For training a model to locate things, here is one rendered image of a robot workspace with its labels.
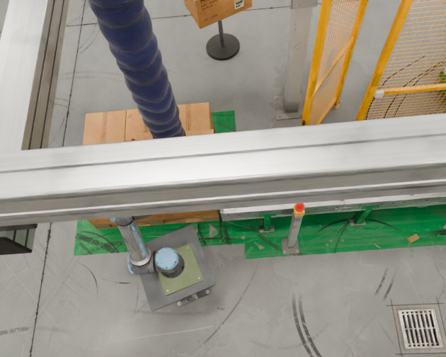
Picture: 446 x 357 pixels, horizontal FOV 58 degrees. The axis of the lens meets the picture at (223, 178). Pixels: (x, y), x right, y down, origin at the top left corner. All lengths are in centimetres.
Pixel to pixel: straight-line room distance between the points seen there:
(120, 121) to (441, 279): 322
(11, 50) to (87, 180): 53
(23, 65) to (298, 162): 68
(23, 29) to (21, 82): 16
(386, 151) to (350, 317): 326
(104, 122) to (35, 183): 342
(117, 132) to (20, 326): 197
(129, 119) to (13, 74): 300
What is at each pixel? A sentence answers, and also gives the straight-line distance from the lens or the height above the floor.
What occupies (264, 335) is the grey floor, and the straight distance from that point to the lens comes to 374.
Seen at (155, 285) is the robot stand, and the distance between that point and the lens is 312.
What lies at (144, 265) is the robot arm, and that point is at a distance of 284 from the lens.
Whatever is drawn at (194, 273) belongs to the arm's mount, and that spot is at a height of 77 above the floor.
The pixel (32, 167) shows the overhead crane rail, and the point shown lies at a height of 321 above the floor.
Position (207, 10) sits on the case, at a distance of 431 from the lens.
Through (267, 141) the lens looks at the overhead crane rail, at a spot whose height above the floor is 321.
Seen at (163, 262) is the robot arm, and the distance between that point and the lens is 282.
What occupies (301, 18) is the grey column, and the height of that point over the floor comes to 133.
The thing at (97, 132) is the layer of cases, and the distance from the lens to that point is 402.
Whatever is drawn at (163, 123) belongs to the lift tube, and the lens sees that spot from 252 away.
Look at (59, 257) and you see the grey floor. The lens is 429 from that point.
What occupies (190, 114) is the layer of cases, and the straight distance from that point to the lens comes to 387.
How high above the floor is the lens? 373
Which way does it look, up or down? 65 degrees down
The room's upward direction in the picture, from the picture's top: 12 degrees counter-clockwise
